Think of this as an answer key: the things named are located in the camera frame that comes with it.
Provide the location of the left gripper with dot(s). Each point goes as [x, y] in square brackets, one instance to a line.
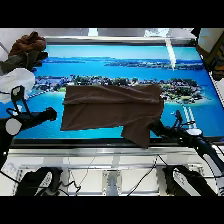
[45, 115]

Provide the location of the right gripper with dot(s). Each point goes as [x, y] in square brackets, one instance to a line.
[159, 129]

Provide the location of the brown T-shirt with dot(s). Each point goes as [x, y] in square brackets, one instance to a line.
[110, 108]

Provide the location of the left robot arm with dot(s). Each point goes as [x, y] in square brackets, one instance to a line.
[20, 125]

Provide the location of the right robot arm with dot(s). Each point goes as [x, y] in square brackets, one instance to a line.
[200, 146]

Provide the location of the white garment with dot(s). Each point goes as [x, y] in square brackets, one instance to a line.
[15, 83]

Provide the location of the rust-brown garment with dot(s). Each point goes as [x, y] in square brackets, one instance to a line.
[28, 42]

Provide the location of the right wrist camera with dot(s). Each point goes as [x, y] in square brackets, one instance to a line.
[178, 119]

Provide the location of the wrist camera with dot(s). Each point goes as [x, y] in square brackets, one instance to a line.
[178, 119]
[17, 98]

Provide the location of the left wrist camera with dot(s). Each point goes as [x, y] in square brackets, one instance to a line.
[17, 98]

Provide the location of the silver frame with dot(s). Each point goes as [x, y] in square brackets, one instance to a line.
[110, 166]

